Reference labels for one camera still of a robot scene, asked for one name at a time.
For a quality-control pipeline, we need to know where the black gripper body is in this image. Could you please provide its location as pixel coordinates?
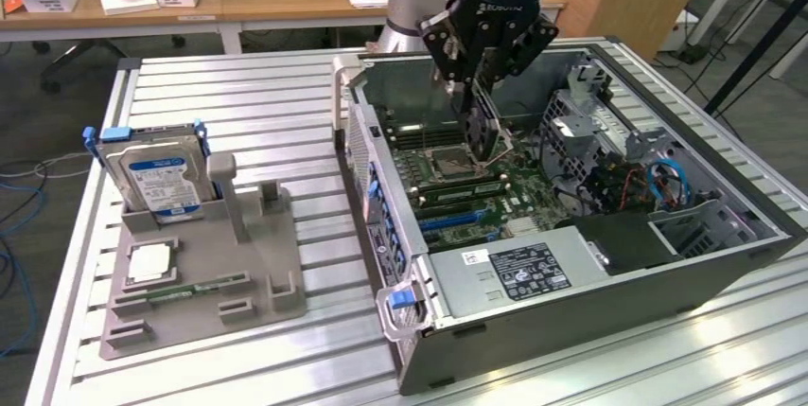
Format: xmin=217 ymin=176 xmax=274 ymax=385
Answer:
xmin=445 ymin=0 xmax=561 ymax=85

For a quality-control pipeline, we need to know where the black graphics card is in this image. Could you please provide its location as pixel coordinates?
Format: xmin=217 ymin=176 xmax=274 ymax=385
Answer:
xmin=438 ymin=39 xmax=510 ymax=168

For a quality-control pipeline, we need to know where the CPU socket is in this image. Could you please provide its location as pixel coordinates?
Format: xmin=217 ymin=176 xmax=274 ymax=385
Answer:
xmin=422 ymin=145 xmax=486 ymax=181

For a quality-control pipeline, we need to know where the green motherboard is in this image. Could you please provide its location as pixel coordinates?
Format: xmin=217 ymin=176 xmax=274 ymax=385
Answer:
xmin=376 ymin=102 xmax=573 ymax=254

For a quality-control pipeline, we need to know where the black slanted pole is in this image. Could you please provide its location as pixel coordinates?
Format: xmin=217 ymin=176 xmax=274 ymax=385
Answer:
xmin=701 ymin=0 xmax=808 ymax=116

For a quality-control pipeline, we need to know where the blue expansion slot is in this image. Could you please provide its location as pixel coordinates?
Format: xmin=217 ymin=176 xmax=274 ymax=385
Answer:
xmin=417 ymin=212 xmax=482 ymax=233

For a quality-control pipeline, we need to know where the small silver chipset heatsink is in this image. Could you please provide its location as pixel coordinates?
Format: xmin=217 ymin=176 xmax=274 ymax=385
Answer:
xmin=504 ymin=217 xmax=538 ymax=238

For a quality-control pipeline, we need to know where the black plastic shroud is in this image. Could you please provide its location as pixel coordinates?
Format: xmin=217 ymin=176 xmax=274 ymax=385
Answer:
xmin=570 ymin=211 xmax=682 ymax=277

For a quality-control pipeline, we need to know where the grey metal disk bay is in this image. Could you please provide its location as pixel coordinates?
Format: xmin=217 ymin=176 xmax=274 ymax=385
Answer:
xmin=648 ymin=197 xmax=762 ymax=258

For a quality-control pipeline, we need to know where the grey power supply unit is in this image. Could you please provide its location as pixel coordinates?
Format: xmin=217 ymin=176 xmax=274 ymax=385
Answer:
xmin=422 ymin=226 xmax=610 ymax=320

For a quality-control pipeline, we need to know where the hard disk with blue caddy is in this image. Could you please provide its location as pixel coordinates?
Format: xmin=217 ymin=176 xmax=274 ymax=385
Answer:
xmin=80 ymin=117 xmax=220 ymax=227

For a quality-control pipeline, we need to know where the blue case latch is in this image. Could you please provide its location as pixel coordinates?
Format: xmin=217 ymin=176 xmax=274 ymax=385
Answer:
xmin=384 ymin=288 xmax=413 ymax=313

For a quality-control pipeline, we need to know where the black office chair base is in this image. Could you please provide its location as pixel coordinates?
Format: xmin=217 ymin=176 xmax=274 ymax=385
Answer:
xmin=30 ymin=35 xmax=189 ymax=94

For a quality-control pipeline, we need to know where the open dark PC case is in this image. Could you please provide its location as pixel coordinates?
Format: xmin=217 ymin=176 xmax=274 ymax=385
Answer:
xmin=330 ymin=39 xmax=808 ymax=397

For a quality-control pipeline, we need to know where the grey parts rack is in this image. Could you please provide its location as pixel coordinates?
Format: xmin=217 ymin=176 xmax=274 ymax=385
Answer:
xmin=98 ymin=152 xmax=310 ymax=362

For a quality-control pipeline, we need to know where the silver CPU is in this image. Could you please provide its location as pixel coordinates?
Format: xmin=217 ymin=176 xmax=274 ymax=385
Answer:
xmin=125 ymin=245 xmax=176 ymax=284

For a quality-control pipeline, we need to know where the loose green RAM stick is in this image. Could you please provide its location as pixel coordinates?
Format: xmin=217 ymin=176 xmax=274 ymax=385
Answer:
xmin=116 ymin=277 xmax=245 ymax=306

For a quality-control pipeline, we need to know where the blue wire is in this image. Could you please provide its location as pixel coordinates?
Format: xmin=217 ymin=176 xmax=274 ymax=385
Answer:
xmin=646 ymin=157 xmax=696 ymax=211

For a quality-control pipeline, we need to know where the grey floor cable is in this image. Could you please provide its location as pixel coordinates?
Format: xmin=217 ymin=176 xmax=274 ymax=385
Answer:
xmin=0 ymin=152 xmax=93 ymax=180

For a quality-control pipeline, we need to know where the blue floor cable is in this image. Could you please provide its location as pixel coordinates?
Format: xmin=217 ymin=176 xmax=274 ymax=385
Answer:
xmin=0 ymin=178 xmax=50 ymax=360

